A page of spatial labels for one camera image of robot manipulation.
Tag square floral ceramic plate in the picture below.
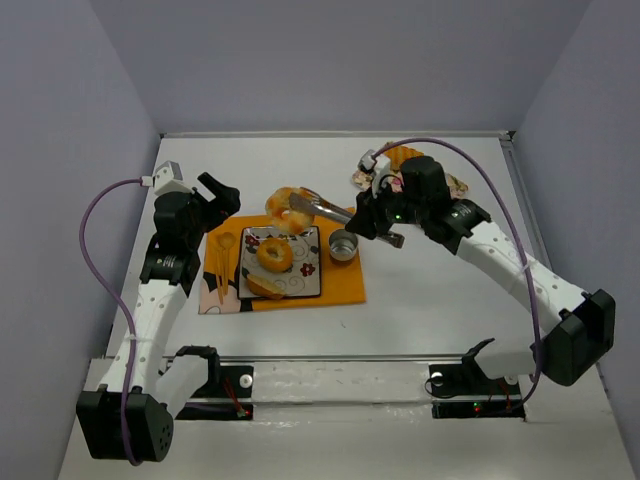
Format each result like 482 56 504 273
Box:
237 226 321 300

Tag orange bagel bread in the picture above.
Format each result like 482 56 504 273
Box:
256 238 293 273

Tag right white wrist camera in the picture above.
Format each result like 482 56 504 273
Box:
351 150 402 193

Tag twisted knot bread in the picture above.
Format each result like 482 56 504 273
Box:
265 187 314 235

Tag metal tongs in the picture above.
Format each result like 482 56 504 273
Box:
289 189 405 249

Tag small metal cup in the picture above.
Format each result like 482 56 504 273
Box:
328 229 359 265

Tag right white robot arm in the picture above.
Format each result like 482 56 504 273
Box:
347 154 615 386

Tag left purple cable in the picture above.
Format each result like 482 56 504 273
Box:
78 177 161 466

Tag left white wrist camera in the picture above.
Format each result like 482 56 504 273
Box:
140 161 193 196

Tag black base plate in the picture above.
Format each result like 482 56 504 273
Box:
424 363 526 420
175 364 254 422

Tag striped croissant bread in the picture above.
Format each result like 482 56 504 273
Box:
384 145 424 164

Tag orange cloth placemat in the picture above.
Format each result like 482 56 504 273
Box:
198 215 366 315

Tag brown bread slice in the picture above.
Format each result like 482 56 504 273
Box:
246 274 286 300

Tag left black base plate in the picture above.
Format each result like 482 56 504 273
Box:
175 364 254 422

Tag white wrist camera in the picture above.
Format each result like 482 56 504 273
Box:
351 150 402 193
140 161 193 196

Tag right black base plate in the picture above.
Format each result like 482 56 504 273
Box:
424 363 526 420

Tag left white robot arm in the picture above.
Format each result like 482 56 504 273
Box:
76 165 241 466

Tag metal table rail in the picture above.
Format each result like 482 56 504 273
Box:
102 352 471 365

